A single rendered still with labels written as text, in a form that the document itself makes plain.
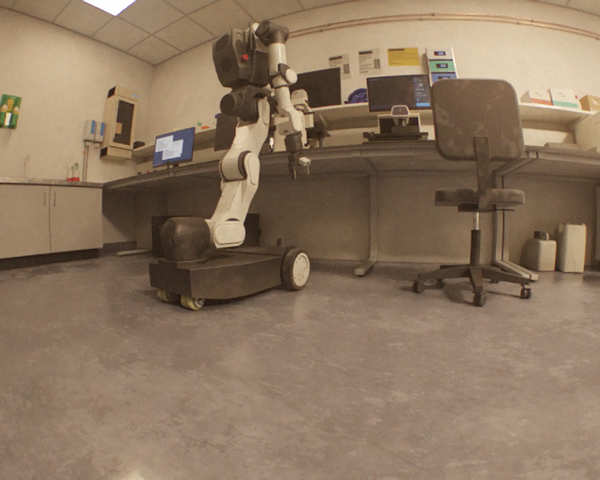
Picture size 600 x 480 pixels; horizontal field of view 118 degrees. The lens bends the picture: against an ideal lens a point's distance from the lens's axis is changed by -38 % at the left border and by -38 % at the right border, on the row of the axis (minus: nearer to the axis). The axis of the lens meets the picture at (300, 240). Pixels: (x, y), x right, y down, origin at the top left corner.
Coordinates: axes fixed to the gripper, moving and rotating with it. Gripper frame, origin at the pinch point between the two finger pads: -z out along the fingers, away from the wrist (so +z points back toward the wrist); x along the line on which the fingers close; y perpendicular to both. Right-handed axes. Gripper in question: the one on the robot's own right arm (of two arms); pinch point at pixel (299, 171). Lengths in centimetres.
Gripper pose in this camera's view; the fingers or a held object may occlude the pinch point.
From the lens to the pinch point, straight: 150.0
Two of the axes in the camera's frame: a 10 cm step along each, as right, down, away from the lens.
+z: -2.1, -9.2, -3.4
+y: -7.3, -0.8, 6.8
